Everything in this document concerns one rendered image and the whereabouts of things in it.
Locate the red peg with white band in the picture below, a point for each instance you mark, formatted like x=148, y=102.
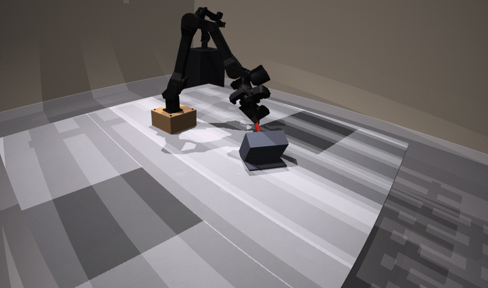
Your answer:
x=257, y=127

